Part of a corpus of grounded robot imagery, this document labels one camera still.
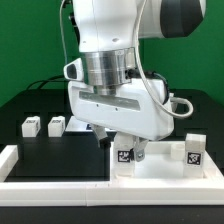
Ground white cable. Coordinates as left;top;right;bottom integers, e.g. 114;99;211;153
59;0;69;68

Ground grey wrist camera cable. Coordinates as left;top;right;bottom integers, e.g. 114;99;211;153
133;0;194;120

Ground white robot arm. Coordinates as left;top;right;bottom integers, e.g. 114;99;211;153
64;0;206;161

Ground white marker plate with tags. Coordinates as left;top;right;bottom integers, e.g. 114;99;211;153
65;115;116;134

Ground white square tabletop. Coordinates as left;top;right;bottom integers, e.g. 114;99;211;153
111;141;224;180

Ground white U-shaped fence wall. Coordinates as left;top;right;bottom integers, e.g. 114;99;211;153
0;145;224;206

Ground black cables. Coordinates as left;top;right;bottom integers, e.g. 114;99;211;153
26;74;69;91

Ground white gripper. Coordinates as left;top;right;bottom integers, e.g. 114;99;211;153
64;58;174;162

